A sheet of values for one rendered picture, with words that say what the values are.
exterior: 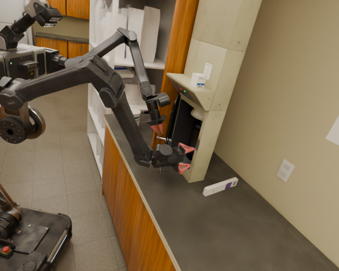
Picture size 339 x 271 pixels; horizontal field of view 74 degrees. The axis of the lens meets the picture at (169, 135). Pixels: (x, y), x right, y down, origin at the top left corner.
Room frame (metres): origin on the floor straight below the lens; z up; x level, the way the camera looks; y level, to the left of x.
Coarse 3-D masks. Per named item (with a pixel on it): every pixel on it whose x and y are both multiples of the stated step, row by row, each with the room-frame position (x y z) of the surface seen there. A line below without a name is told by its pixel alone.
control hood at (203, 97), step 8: (176, 80) 1.18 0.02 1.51; (184, 80) 1.19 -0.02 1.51; (184, 88) 1.14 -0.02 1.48; (192, 88) 1.06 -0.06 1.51; (200, 88) 1.10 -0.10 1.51; (192, 96) 1.10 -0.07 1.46; (200, 96) 1.04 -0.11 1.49; (208, 96) 1.07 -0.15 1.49; (200, 104) 1.07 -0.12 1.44; (208, 104) 1.07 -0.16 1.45
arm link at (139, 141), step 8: (104, 88) 0.66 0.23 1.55; (120, 88) 0.75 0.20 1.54; (104, 96) 0.66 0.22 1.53; (112, 96) 0.67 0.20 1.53; (120, 96) 0.71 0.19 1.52; (104, 104) 0.67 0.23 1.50; (112, 104) 0.67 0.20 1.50; (120, 104) 0.70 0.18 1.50; (128, 104) 0.75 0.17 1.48; (120, 112) 0.72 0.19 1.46; (128, 112) 0.74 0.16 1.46; (120, 120) 0.74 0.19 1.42; (128, 120) 0.74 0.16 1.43; (128, 128) 0.75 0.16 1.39; (136, 128) 0.77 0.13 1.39; (128, 136) 0.77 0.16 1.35; (136, 136) 0.77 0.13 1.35; (136, 144) 0.78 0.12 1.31; (144, 144) 0.82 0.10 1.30; (136, 152) 0.79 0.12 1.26; (144, 152) 0.80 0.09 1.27; (136, 160) 0.81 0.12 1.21; (144, 160) 0.81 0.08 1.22
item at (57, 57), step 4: (48, 52) 1.20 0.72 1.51; (52, 52) 1.21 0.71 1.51; (56, 52) 1.26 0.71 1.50; (48, 56) 1.20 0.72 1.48; (52, 56) 1.21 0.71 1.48; (56, 56) 1.22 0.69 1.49; (60, 56) 1.23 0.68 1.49; (48, 60) 1.20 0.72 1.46; (52, 60) 1.20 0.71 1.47; (56, 60) 1.21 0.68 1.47; (60, 60) 1.22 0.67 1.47; (64, 60) 1.22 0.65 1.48; (52, 64) 1.20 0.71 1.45; (56, 64) 1.20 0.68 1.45; (60, 64) 1.21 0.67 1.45; (64, 64) 1.21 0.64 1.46; (52, 68) 1.20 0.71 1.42; (56, 68) 1.21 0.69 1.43; (60, 68) 1.22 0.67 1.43; (64, 68) 1.21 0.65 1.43; (52, 72) 1.20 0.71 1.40
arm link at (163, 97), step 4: (144, 88) 1.17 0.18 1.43; (148, 88) 1.17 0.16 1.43; (144, 92) 1.15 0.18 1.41; (148, 92) 1.15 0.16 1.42; (164, 92) 1.19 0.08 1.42; (148, 96) 1.14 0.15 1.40; (152, 96) 1.16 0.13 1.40; (156, 96) 1.18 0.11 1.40; (160, 96) 1.17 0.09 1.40; (164, 96) 1.17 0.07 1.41; (160, 100) 1.14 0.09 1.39; (164, 100) 1.15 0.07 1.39; (168, 100) 1.16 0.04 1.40; (160, 104) 1.14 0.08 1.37; (164, 104) 1.15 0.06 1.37; (168, 104) 1.17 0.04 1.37
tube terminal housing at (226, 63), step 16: (192, 48) 1.32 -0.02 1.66; (208, 48) 1.20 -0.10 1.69; (224, 48) 1.10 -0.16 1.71; (192, 64) 1.29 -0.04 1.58; (224, 64) 1.09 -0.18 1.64; (240, 64) 1.14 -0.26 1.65; (224, 80) 1.10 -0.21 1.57; (224, 96) 1.12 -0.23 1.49; (208, 112) 1.09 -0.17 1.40; (224, 112) 1.14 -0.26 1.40; (208, 128) 1.10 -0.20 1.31; (208, 144) 1.11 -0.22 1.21; (192, 160) 1.10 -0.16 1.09; (208, 160) 1.13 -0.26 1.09; (192, 176) 1.09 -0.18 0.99
